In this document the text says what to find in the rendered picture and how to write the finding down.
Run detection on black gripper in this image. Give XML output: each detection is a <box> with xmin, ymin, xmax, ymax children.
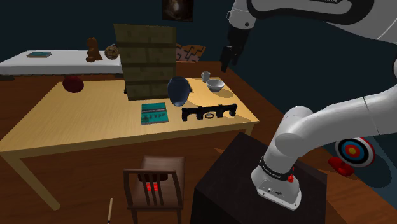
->
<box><xmin>219</xmin><ymin>25</ymin><xmax>251</xmax><ymax>73</ymax></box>

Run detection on white bowl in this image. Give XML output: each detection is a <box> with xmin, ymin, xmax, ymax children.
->
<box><xmin>205</xmin><ymin>78</ymin><xmax>226</xmax><ymax>93</ymax></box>

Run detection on zigzag patterned pillow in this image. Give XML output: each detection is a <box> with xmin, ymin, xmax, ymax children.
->
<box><xmin>175</xmin><ymin>43</ymin><xmax>207</xmax><ymax>63</ymax></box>

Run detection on dark blue vase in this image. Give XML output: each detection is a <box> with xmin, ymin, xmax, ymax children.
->
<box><xmin>167</xmin><ymin>76</ymin><xmax>193</xmax><ymax>108</ymax></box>

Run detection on black arched rack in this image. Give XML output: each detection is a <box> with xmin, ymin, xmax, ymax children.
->
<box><xmin>181</xmin><ymin>102</ymin><xmax>239</xmax><ymax>122</ymax></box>

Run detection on brown brick-patterned box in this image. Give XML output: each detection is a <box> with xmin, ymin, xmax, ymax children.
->
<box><xmin>113</xmin><ymin>23</ymin><xmax>178</xmax><ymax>102</ymax></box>

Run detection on teal book with dark print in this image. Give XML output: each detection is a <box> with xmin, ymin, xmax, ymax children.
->
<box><xmin>141</xmin><ymin>102</ymin><xmax>170</xmax><ymax>126</ymax></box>

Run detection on brown woven ball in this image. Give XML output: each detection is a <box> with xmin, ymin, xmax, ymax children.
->
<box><xmin>104</xmin><ymin>44</ymin><xmax>120</xmax><ymax>60</ymax></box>

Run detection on brown wooden chair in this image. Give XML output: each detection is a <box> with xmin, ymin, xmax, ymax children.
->
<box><xmin>123</xmin><ymin>155</ymin><xmax>186</xmax><ymax>224</ymax></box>

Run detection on dark robot stand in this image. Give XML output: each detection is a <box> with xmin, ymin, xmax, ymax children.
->
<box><xmin>190</xmin><ymin>131</ymin><xmax>328</xmax><ymax>224</ymax></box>

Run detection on dark bowl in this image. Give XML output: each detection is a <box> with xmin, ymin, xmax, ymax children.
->
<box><xmin>137</xmin><ymin>172</ymin><xmax>169</xmax><ymax>184</ymax></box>

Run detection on brown teddy bear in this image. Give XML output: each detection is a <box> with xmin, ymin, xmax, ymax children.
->
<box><xmin>85</xmin><ymin>36</ymin><xmax>104</xmax><ymax>64</ymax></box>

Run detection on round archery target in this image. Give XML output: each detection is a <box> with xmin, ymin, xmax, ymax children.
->
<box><xmin>334</xmin><ymin>137</ymin><xmax>377</xmax><ymax>169</ymax></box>

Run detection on red slippers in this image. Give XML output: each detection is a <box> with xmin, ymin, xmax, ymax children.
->
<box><xmin>328</xmin><ymin>156</ymin><xmax>354</xmax><ymax>178</ymax></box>

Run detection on light wooden table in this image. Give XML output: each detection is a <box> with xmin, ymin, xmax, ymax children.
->
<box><xmin>0</xmin><ymin>76</ymin><xmax>260</xmax><ymax>212</ymax></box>

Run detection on dark red ball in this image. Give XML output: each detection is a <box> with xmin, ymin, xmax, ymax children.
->
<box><xmin>62</xmin><ymin>76</ymin><xmax>85</xmax><ymax>94</ymax></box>

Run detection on white bed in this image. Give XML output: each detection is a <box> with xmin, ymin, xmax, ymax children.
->
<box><xmin>0</xmin><ymin>49</ymin><xmax>125</xmax><ymax>78</ymax></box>

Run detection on plain teal book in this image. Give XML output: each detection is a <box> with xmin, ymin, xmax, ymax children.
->
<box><xmin>26</xmin><ymin>51</ymin><xmax>53</xmax><ymax>59</ymax></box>

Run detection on wooden stick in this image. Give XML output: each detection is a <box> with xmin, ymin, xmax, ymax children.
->
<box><xmin>106</xmin><ymin>197</ymin><xmax>114</xmax><ymax>224</ymax></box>

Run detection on dark wall picture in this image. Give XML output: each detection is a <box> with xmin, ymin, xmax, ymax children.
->
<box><xmin>161</xmin><ymin>0</ymin><xmax>195</xmax><ymax>23</ymax></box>

